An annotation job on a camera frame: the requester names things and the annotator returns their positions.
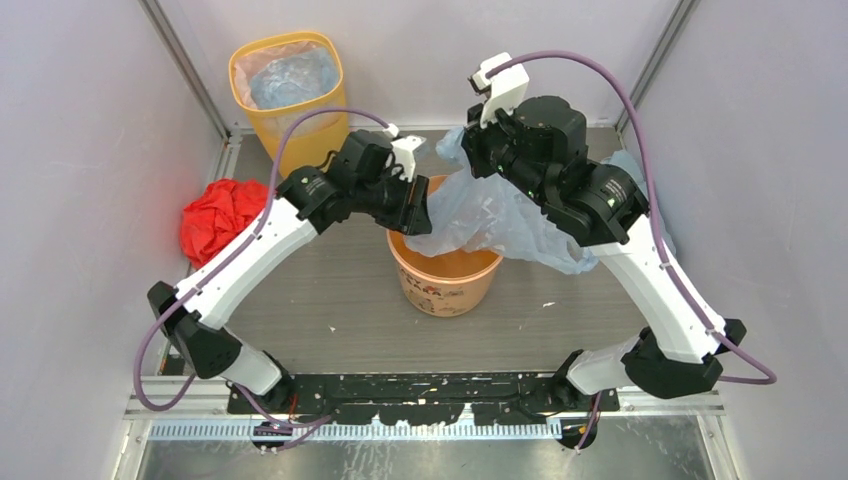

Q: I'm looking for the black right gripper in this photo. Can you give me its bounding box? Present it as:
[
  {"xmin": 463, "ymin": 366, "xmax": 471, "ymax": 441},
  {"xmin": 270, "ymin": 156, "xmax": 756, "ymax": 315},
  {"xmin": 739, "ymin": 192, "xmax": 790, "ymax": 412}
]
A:
[{"xmin": 458, "ymin": 95, "xmax": 550, "ymax": 207}]

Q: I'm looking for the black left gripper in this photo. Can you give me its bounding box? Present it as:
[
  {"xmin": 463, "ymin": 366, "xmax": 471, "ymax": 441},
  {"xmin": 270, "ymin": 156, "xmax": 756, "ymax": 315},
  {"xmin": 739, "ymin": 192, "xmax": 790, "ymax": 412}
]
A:
[{"xmin": 355, "ymin": 165, "xmax": 433, "ymax": 236}]

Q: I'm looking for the light blue trash bag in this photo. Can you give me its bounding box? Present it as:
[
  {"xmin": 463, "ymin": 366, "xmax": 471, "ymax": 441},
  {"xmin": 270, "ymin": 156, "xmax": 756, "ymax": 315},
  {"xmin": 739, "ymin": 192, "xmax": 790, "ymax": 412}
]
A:
[{"xmin": 404, "ymin": 127, "xmax": 600, "ymax": 277}]

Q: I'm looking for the orange round trash bin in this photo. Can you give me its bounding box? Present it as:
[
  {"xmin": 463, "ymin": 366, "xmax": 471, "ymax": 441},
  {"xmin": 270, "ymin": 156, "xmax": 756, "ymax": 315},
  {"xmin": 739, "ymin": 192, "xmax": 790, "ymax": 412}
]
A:
[{"xmin": 386, "ymin": 230, "xmax": 503, "ymax": 318}]

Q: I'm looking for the yellow mesh trash bin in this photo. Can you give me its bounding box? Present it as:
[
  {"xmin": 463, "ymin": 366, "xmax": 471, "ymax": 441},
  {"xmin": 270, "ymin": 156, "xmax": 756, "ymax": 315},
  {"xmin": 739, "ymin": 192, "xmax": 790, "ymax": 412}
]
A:
[{"xmin": 228, "ymin": 31, "xmax": 349, "ymax": 173}]

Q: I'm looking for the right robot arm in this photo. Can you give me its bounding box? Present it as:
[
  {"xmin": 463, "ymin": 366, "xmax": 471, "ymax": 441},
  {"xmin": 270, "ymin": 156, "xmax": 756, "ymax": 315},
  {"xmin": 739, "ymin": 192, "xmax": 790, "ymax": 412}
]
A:
[{"xmin": 461, "ymin": 96, "xmax": 746, "ymax": 411}]

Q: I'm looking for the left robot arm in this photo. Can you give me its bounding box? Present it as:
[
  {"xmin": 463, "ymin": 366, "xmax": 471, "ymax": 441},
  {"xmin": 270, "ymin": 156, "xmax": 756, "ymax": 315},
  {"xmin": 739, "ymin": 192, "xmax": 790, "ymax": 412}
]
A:
[{"xmin": 148, "ymin": 130, "xmax": 432, "ymax": 413}]

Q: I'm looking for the blue bag inside yellow bin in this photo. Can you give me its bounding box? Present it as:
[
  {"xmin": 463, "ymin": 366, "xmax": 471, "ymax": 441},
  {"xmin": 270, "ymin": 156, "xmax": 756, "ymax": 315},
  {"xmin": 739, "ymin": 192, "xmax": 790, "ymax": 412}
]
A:
[{"xmin": 248, "ymin": 46, "xmax": 341, "ymax": 110}]

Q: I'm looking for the red crumpled trash bag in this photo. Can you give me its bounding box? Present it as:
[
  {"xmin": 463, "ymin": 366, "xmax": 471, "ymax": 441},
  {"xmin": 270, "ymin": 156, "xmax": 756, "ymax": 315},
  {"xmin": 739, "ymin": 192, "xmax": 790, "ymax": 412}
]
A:
[{"xmin": 178, "ymin": 178, "xmax": 269, "ymax": 269}]

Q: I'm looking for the folded blue bag in corner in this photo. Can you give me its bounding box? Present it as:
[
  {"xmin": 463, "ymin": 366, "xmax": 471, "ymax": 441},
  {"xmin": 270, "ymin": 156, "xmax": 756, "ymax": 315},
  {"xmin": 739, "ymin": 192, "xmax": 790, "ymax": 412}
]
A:
[{"xmin": 602, "ymin": 149, "xmax": 677, "ymax": 260}]

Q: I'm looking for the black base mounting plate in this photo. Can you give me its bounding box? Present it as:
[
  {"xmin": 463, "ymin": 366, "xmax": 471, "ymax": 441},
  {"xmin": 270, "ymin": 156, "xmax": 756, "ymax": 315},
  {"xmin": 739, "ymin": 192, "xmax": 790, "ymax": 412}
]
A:
[{"xmin": 269, "ymin": 372, "xmax": 592, "ymax": 426}]

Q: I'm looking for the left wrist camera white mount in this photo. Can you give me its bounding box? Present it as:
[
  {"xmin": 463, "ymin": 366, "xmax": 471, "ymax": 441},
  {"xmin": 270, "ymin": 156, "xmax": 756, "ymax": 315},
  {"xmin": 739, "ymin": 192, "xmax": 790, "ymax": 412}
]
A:
[{"xmin": 382, "ymin": 123, "xmax": 427, "ymax": 183}]

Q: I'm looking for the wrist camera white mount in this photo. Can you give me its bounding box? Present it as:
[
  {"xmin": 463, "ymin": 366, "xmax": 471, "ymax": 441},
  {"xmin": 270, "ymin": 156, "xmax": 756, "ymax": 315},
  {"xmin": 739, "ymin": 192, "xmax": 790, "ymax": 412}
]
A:
[
  {"xmin": 382, "ymin": 123, "xmax": 427, "ymax": 183},
  {"xmin": 469, "ymin": 52, "xmax": 529, "ymax": 129}
]

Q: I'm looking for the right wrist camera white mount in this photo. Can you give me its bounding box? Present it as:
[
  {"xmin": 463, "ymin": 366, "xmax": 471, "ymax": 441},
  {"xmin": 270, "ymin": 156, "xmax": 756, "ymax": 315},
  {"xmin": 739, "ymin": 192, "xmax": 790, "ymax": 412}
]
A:
[{"xmin": 469, "ymin": 52, "xmax": 529, "ymax": 129}]

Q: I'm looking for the right aluminium frame post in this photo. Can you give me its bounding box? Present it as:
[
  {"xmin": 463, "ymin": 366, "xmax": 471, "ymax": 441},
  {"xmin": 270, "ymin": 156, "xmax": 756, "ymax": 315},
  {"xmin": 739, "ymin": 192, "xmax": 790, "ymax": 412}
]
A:
[{"xmin": 630, "ymin": 0, "xmax": 701, "ymax": 108}]

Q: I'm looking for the aluminium frame post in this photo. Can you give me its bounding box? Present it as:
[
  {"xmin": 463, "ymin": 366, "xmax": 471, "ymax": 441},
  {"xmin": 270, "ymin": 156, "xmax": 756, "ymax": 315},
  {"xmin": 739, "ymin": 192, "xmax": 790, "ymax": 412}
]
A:
[
  {"xmin": 630, "ymin": 0, "xmax": 701, "ymax": 108},
  {"xmin": 138, "ymin": 0, "xmax": 231, "ymax": 139}
]

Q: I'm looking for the left aluminium frame post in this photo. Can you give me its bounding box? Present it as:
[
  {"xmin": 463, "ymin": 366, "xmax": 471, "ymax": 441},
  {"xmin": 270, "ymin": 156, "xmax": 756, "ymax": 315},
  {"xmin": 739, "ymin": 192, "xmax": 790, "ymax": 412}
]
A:
[{"xmin": 138, "ymin": 0, "xmax": 231, "ymax": 139}]

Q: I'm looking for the slotted white cable duct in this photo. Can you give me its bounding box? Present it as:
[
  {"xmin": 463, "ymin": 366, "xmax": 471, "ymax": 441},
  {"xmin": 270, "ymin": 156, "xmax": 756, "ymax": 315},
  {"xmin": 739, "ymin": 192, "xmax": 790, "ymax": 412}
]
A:
[{"xmin": 147, "ymin": 416, "xmax": 562, "ymax": 441}]

